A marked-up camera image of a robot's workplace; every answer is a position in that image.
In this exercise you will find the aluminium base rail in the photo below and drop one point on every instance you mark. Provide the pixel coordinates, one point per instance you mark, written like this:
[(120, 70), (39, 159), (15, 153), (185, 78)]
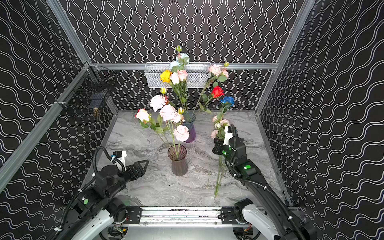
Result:
[(177, 217)]

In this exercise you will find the large red rose stem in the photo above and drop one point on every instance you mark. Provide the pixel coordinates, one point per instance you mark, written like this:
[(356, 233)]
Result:
[(215, 94)]

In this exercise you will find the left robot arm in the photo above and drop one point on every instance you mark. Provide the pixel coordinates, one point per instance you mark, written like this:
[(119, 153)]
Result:
[(96, 205)]

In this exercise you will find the blue purple glass vase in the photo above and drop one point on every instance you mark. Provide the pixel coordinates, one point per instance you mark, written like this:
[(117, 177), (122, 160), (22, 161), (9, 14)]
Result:
[(190, 118)]

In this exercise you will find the black wire wall basket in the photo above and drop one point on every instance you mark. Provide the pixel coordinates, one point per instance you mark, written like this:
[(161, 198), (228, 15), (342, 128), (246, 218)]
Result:
[(88, 99)]

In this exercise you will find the yellow rose stem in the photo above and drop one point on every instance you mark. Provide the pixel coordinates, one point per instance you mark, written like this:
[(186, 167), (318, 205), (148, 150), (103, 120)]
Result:
[(165, 77)]

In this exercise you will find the pink peony spray stem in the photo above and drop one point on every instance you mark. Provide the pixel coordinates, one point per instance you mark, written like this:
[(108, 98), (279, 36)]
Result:
[(218, 74)]

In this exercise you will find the white flower stem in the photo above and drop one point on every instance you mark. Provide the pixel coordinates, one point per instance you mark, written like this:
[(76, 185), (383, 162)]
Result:
[(181, 61)]

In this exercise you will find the cream white rose stem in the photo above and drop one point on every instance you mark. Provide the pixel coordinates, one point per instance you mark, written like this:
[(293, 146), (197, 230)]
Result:
[(175, 85)]

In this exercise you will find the dark pink glass vase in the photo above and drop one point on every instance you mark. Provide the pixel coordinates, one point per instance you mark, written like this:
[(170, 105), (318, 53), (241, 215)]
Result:
[(178, 160)]

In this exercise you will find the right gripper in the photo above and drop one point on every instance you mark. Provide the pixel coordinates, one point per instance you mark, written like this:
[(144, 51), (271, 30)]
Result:
[(219, 145)]

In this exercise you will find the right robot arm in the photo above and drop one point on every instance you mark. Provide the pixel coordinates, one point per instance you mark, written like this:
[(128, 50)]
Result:
[(278, 222)]

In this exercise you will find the large pink peony spray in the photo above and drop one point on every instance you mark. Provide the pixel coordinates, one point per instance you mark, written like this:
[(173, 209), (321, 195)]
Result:
[(157, 102)]

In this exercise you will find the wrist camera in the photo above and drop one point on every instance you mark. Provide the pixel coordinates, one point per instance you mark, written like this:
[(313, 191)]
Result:
[(119, 159), (228, 135)]

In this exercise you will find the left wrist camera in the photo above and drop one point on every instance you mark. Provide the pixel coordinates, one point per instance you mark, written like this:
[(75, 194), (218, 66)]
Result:
[(119, 159)]

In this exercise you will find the pink rosebud stem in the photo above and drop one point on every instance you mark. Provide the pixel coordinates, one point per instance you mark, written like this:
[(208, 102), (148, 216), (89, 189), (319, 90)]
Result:
[(183, 87)]

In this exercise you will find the cream pink rose stem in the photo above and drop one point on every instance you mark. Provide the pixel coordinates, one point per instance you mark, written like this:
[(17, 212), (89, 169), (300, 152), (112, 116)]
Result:
[(143, 115)]

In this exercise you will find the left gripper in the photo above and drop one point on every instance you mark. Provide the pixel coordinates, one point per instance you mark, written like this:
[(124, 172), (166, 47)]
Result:
[(131, 171)]

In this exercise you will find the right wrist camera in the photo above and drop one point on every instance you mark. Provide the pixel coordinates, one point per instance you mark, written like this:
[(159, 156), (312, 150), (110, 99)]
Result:
[(228, 135)]

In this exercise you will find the white mesh wall basket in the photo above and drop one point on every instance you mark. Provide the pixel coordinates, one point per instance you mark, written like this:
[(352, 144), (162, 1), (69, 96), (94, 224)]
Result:
[(194, 75)]

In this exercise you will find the pink spray flower stem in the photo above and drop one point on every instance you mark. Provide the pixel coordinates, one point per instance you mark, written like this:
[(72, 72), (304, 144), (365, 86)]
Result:
[(220, 125)]

